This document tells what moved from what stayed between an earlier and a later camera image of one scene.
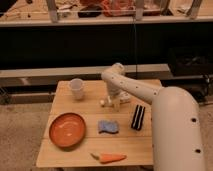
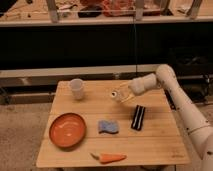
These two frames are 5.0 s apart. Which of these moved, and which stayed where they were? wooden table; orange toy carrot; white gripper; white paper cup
Moved: white gripper
Stayed: white paper cup; orange toy carrot; wooden table
